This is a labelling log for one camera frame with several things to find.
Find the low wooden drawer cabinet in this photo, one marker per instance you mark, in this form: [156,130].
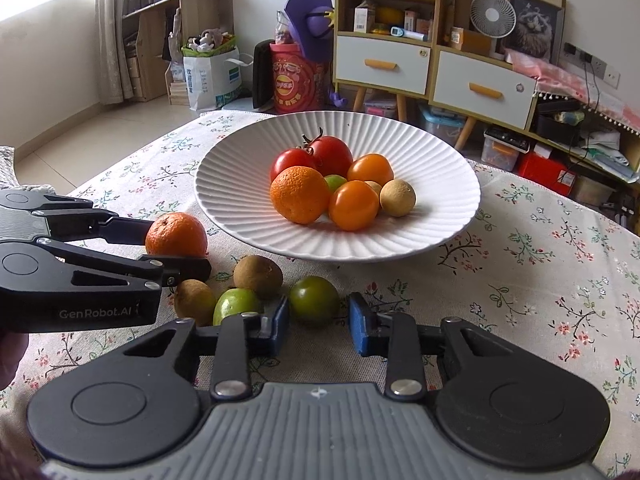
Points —
[470,75]

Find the floral tablecloth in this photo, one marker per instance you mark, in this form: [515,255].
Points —
[500,285]

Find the orange cherry tomato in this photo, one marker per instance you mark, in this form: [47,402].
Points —
[370,169]
[353,206]

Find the tall wooden drawer cabinet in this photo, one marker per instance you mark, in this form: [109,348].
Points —
[380,60]

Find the white ribbed plate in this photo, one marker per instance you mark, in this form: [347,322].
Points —
[240,210]

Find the red snack bucket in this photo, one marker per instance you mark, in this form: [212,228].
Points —
[295,85]

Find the grey curtain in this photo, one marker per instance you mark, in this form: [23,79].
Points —
[115,35]

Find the black upright appliance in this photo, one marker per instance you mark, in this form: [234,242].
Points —
[261,75]

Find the light green tomato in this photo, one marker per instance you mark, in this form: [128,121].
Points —
[235,302]

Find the green reddish tomato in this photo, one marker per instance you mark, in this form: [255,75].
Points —
[335,182]

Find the cardboard box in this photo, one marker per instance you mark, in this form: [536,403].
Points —
[472,40]

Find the brown longan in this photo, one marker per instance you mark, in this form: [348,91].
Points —
[194,302]
[374,187]
[397,198]
[257,276]

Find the white shopping bag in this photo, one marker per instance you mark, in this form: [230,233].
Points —
[210,80]

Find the white blue thermometer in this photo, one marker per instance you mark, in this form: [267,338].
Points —
[406,34]

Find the wall sockets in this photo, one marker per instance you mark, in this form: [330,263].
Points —
[597,66]

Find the person's left hand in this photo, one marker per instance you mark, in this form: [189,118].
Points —
[10,357]

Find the wooden desk bookshelf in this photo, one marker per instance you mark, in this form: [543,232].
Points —
[200,10]

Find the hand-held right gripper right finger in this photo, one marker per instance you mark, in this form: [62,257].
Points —
[359,327]

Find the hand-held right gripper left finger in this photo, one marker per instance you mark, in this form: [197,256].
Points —
[277,327]

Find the plush toys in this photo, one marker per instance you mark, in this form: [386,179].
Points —
[207,40]

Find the white carton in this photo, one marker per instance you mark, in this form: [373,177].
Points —
[364,17]

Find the dark green tomato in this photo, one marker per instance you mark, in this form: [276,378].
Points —
[314,298]

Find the red tomato with stem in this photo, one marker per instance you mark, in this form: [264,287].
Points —
[290,160]
[332,155]

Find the red box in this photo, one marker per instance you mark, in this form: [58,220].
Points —
[542,170]

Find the grey textured cushion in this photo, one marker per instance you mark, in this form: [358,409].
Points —
[7,167]

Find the framed cat picture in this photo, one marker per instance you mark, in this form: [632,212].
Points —
[537,25]

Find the clear plastic bin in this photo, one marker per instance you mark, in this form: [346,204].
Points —
[505,152]

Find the pink cloth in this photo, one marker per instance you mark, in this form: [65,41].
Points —
[565,80]

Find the mandarin orange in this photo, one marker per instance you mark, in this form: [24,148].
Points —
[300,195]
[175,235]

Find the small white fan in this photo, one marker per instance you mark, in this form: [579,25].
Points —
[492,15]

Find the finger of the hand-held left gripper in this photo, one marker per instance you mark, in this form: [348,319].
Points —
[125,231]
[185,270]

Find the clear storage box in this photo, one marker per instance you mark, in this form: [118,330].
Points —
[442,125]

